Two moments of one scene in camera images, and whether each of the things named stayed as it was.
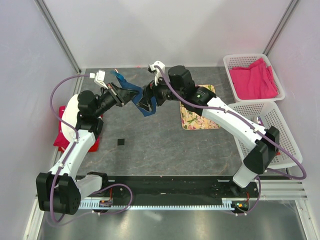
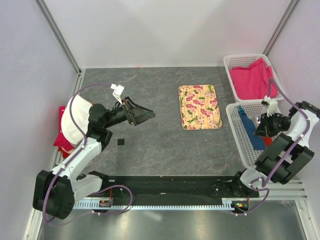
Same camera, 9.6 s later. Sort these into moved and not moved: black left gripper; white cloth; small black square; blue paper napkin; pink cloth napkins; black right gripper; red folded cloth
Moved: blue paper napkin; black right gripper; black left gripper
Not moved: red folded cloth; white cloth; small black square; pink cloth napkins
